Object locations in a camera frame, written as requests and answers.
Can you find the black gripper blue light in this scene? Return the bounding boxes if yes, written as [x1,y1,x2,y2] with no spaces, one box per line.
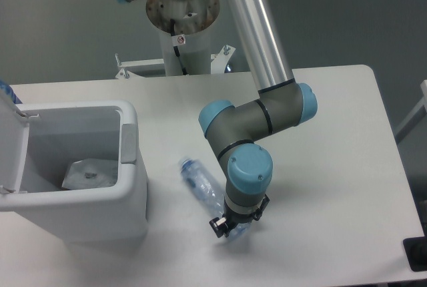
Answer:
[209,195,270,238]

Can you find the clear crushed plastic bottle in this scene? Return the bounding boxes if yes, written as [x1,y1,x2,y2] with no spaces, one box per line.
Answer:
[179,156,252,243]

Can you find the white plastic wrapper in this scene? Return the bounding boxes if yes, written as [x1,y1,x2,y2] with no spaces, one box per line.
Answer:
[61,158,118,190]

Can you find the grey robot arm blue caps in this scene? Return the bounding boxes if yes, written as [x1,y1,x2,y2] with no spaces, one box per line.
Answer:
[118,0,318,237]

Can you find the white plastic trash can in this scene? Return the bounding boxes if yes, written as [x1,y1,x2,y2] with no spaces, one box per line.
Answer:
[1,96,147,242]

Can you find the black clamp at table edge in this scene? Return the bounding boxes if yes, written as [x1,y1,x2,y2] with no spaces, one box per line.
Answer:
[403,236,426,272]

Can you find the blue object behind lid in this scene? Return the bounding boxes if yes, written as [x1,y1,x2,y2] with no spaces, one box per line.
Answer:
[0,80,22,104]

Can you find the black cable on pedestal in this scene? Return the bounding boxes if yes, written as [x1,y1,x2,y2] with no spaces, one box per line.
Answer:
[169,18,188,76]

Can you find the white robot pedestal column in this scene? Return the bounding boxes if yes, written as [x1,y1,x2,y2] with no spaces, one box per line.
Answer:
[146,0,220,58]

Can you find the white frame at right edge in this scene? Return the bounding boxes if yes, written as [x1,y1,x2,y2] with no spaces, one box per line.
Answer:
[394,80,426,144]

